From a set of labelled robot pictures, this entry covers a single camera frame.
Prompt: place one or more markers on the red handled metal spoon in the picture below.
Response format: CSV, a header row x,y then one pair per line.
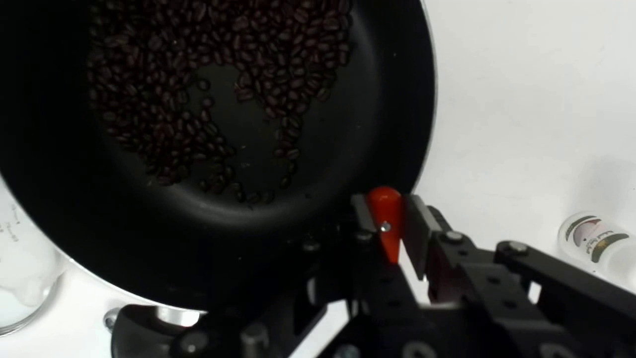
x,y
385,206

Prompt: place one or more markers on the coffee beans in pot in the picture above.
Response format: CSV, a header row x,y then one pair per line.
x,y
157,73

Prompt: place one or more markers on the black cooking pot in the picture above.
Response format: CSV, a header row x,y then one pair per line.
x,y
175,244

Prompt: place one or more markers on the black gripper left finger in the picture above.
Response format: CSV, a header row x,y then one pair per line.
x,y
340,300

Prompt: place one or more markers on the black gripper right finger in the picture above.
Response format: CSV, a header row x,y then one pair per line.
x,y
538,306

